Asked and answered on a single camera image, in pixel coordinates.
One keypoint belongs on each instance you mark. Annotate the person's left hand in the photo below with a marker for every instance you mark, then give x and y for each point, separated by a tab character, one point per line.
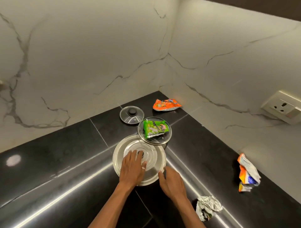
131	172

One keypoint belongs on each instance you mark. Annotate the orange snack packet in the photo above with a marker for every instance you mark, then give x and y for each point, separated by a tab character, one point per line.
165	105

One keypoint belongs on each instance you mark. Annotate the glass lid with steel rim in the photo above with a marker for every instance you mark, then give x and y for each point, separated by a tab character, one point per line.
162	138

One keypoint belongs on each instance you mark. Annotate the person's left thumb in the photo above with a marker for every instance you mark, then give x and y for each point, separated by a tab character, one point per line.
144	165

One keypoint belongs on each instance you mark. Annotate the small glass lid black knob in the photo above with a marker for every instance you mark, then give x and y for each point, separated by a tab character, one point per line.
131	115

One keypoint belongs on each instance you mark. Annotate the green snack packet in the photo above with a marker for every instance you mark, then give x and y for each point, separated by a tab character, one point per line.
155	128

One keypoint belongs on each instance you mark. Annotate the person's left little finger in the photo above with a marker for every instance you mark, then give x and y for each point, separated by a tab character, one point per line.
124	161

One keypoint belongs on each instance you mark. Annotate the person's left forearm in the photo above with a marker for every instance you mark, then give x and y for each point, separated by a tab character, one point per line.
109	209

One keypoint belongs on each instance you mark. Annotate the crumpled silver wrapper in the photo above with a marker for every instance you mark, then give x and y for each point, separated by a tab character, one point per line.
208	206

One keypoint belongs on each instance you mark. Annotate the large steel lid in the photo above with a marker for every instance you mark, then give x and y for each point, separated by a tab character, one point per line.
152	169

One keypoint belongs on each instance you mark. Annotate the person's right thumb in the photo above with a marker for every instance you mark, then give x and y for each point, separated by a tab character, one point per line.
161	178

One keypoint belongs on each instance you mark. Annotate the person's right hand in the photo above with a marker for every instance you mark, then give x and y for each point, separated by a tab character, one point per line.
174	184

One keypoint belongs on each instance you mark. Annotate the crumpled orange white packet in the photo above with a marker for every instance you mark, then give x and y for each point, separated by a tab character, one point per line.
248	171

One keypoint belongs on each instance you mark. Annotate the white wall socket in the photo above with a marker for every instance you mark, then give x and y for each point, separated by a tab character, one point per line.
282	107

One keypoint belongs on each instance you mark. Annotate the person's left middle finger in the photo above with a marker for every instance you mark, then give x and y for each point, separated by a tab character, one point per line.
135	156

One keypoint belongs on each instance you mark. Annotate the person's right forearm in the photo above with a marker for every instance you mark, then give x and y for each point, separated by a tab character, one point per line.
189	215

